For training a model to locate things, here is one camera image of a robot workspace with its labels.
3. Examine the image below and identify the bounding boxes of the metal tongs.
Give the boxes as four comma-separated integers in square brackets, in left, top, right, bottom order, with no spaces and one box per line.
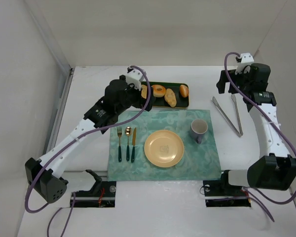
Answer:
[212,94,243,137]

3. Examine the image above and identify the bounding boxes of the round bun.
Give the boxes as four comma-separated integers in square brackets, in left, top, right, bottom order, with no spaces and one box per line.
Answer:
[180,84,189,98]

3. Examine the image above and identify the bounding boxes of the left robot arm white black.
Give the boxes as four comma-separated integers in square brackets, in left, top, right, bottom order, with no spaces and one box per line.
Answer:
[25,79,155,212]

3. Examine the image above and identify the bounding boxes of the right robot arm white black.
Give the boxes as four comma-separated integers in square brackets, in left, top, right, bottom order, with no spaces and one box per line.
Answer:
[217,63,296,191]

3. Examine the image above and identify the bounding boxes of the bread slice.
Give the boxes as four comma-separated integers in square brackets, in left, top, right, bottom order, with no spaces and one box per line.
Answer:
[141,84,148,99]

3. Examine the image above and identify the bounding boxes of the oblong bread roll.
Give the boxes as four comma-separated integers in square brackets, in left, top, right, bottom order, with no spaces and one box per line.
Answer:
[164,88,177,108]

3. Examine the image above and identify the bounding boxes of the bagel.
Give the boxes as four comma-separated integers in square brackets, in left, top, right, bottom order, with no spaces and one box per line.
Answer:
[152,84,166,98]

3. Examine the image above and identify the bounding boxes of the purple mug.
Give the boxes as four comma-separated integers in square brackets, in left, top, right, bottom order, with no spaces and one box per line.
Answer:
[189,119,208,144]

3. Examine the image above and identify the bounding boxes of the dark green serving tray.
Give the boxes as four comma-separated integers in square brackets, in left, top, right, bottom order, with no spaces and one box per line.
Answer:
[150,81,189,109]

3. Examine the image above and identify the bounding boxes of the teal patterned placemat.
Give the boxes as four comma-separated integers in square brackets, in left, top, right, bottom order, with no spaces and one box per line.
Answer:
[108,110,221,181]

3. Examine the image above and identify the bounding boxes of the yellow plate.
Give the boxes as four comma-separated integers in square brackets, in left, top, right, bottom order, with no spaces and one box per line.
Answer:
[144,130,185,168]

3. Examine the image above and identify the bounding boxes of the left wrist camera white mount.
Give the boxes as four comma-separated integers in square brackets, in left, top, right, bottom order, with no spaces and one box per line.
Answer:
[125,66,144,91]

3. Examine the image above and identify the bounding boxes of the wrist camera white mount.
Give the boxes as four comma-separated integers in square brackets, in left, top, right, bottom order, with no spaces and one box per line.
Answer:
[125,66,144,91]
[235,53,254,75]

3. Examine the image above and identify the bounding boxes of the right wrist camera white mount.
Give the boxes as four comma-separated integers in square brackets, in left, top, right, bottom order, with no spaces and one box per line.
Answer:
[235,53,254,75]

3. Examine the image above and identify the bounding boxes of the gold spoon green handle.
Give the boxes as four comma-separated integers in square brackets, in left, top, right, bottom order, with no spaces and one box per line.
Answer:
[125,126,132,161]

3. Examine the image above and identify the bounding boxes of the gold fork green handle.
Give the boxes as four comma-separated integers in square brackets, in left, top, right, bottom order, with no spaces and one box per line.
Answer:
[117,126,122,162]

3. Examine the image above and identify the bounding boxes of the gold knife green handle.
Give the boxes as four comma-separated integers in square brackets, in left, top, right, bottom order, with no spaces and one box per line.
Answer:
[131,127,137,163]

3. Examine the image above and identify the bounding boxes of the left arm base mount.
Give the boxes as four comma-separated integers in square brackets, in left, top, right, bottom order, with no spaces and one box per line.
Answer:
[70,169,117,208]

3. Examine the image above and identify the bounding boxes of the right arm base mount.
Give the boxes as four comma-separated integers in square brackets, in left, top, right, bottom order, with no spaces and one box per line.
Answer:
[200,170,251,207]

